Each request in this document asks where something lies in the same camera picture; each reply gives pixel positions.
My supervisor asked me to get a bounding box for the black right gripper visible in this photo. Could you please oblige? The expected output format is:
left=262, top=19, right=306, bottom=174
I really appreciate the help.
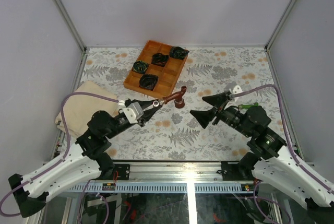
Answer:
left=189, top=91, right=252, bottom=137

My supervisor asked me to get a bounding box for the chrome threaded pipe nipple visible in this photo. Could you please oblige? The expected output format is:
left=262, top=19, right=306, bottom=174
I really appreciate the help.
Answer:
left=152, top=99, right=166, bottom=108

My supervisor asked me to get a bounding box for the brown water faucet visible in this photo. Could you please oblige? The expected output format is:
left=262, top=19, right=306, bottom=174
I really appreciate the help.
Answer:
left=162, top=86, right=187, bottom=109

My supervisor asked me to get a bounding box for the green water faucet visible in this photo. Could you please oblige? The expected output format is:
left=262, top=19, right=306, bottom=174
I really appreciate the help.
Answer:
left=238, top=102, right=259, bottom=110

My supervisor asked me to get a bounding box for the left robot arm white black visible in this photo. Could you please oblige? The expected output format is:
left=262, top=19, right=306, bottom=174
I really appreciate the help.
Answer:
left=8, top=99, right=164, bottom=218

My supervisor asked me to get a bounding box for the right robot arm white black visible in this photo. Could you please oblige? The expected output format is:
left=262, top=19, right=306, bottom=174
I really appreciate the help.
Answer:
left=190, top=92, right=333, bottom=223

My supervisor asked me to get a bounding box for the orange wooden compartment tray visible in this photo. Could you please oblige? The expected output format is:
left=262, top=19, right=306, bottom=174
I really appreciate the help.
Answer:
left=123, top=40, right=189, bottom=99

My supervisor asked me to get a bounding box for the beige folded cloth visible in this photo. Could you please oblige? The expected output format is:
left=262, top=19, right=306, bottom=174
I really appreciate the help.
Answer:
left=64, top=80, right=118, bottom=138

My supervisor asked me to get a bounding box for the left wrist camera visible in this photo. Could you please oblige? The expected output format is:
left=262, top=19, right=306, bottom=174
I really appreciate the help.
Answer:
left=123, top=102, right=144, bottom=124

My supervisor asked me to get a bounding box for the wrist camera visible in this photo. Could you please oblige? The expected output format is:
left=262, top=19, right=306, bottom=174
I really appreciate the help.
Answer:
left=123, top=102, right=144, bottom=124
left=228, top=85, right=243, bottom=102

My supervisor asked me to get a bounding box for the black rolled strap bottom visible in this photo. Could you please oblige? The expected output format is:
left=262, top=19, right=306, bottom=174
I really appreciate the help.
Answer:
left=139, top=74, right=159, bottom=90

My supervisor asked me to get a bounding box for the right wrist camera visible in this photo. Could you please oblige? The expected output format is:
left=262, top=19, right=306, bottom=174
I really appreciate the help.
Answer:
left=228, top=85, right=243, bottom=102

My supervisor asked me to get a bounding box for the black green rolled strap left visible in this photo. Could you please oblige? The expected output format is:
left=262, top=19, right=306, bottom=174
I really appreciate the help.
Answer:
left=132, top=60, right=150, bottom=74

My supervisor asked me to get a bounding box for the black rolled strap upper middle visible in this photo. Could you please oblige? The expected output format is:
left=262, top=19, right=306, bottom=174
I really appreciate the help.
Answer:
left=151, top=52, right=170, bottom=66

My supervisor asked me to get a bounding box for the black rolled strap top right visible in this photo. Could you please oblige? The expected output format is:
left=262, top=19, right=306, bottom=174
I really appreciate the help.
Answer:
left=169, top=46, right=189, bottom=60

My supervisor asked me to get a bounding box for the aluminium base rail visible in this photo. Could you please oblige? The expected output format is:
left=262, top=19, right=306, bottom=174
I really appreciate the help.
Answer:
left=41, top=160, right=318, bottom=183

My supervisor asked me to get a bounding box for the white slotted cable duct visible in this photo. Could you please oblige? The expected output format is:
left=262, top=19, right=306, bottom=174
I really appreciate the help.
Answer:
left=67, top=182, right=254, bottom=194

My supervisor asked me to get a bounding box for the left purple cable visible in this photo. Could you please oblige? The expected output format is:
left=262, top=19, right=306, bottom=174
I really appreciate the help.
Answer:
left=0, top=92, right=126, bottom=224

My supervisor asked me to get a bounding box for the purple cable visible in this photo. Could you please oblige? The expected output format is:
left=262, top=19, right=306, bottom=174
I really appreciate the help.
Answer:
left=0, top=92, right=126, bottom=224
left=232, top=84, right=334, bottom=224

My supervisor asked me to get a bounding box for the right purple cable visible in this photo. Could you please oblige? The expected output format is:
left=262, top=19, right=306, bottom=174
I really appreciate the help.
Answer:
left=232, top=84, right=334, bottom=224

